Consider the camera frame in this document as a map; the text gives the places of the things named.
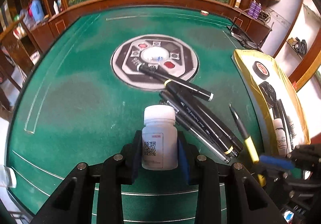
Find black gel pen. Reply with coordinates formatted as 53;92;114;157
278;99;294;151

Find eyeglasses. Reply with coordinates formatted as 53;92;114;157
227;13;259;50

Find white bottle QR label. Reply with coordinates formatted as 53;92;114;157
141;104;178;171

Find black marker grey cap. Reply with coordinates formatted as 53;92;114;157
137;63;214;102

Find gold lined white tray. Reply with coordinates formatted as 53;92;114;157
232;49;311;155

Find round table control panel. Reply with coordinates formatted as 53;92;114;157
111;34;199;91

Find blue water jug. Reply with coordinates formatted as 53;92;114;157
30;0;45;24

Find black tape roll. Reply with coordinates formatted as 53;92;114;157
252;61;270;80

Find white bottle green plant label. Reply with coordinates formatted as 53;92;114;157
273;118;288;156

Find purple bottles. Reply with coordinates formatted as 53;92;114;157
248;0;262;19

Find yellow black pen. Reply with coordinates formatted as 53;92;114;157
228;103;267;187

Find black marker yellow ends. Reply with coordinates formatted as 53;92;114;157
164;80;243;158

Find clear ballpoint pen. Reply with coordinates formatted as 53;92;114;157
159;90;230;164

